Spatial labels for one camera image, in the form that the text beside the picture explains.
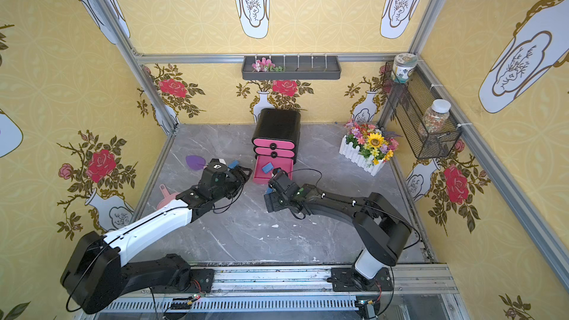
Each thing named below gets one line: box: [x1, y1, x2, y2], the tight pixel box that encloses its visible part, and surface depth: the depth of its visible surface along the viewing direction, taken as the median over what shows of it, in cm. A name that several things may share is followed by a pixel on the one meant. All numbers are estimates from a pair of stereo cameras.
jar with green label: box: [391, 52, 419, 84], surface depth 87 cm
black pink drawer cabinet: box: [251, 108, 301, 186], surface depth 102 cm
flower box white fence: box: [338, 118, 402, 177], surface depth 96 cm
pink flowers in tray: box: [251, 57, 284, 72], surface depth 89 cm
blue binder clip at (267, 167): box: [262, 162, 275, 175], surface depth 103 cm
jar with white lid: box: [417, 99, 452, 138], surface depth 67 cm
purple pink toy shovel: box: [185, 154, 206, 171], surface depth 109 cm
